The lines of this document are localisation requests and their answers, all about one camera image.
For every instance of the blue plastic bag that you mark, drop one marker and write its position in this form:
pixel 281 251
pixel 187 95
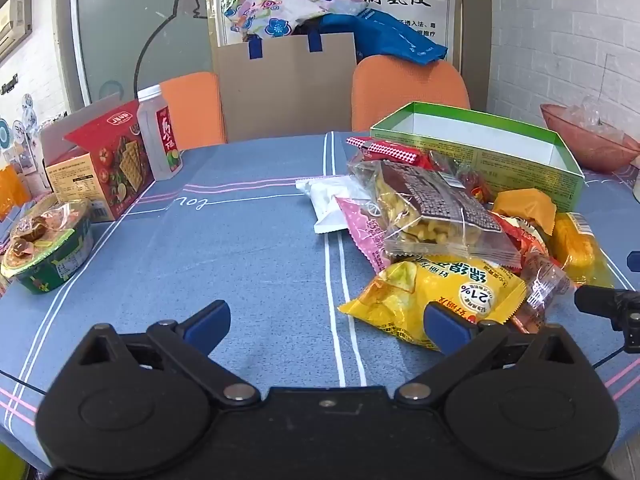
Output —
pixel 395 35

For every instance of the yellow cake packet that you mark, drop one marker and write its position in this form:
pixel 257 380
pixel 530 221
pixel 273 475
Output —
pixel 575 245

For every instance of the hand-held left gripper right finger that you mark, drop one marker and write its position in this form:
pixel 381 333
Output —
pixel 447 327

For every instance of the yellow chip packet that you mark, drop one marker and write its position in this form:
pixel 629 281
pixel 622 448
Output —
pixel 400 300

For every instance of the red checkered snack packet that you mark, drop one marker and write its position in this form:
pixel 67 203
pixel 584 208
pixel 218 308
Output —
pixel 392 149

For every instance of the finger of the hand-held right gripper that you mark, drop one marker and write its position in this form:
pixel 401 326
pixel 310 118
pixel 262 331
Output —
pixel 635 261
pixel 617 302

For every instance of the plastic bottle with red label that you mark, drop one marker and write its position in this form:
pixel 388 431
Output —
pixel 160 140

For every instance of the green cardboard box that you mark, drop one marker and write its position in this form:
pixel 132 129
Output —
pixel 515 160

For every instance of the clear plastic wrap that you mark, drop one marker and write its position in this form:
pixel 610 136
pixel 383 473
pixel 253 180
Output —
pixel 590 115

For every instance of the orange snack packet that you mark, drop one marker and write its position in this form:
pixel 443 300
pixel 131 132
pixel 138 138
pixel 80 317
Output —
pixel 527 207

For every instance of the clear brown snack packet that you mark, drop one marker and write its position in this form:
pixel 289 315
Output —
pixel 545 285

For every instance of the red cracker box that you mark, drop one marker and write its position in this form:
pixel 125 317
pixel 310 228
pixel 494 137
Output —
pixel 110 170

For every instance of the white snack packet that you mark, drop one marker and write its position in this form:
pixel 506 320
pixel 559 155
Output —
pixel 325 200

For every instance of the white wall poster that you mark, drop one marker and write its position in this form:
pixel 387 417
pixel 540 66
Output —
pixel 425 5

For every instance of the clear packet with dark label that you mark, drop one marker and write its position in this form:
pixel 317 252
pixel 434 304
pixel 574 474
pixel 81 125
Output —
pixel 430 210

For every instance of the pink snack packet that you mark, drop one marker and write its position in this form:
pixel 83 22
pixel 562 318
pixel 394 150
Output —
pixel 367 235

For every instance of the wall air conditioner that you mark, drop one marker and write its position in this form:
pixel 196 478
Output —
pixel 12 25

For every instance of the pink bowl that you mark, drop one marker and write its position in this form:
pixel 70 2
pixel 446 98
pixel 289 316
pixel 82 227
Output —
pixel 585 147

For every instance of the green instant noodle bowl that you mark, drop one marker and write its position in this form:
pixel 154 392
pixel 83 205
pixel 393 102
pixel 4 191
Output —
pixel 45 250

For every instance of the orange chair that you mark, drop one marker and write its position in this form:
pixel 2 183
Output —
pixel 410 95
pixel 192 110

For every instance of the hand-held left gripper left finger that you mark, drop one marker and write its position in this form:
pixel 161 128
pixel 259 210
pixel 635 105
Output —
pixel 207 322

